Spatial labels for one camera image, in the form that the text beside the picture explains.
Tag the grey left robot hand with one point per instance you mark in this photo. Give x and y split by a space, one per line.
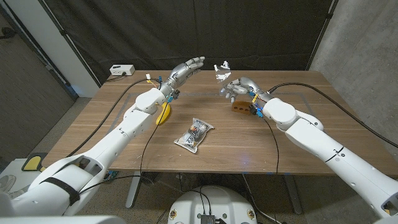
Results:
180 74

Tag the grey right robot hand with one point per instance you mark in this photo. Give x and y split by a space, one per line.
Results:
245 86

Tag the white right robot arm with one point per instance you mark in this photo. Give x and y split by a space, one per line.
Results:
311 133

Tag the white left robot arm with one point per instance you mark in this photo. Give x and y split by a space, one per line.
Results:
130 124

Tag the brown brick block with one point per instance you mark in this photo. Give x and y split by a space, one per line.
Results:
239 107

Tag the yellow toy banana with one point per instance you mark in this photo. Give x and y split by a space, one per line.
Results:
166 112

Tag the clear plastic parts package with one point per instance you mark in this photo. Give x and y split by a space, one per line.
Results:
194 135

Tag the black backdrop curtain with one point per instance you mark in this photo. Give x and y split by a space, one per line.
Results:
155 31

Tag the white power strip box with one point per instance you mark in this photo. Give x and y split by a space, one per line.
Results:
122 69

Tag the black backdrop stand pole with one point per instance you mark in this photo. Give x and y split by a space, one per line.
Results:
329 15
62 32

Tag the grey table leg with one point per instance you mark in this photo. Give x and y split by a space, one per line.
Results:
133 189
293 194

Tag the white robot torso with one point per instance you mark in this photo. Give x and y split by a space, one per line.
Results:
213 202

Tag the grey finned torso module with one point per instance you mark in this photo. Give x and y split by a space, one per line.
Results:
207 219

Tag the yellow black floor object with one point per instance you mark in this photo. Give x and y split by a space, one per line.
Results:
32 163

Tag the white floor mat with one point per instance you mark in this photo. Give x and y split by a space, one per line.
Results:
12 169

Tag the grey sneaker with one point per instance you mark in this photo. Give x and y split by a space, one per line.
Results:
6 183
18 193

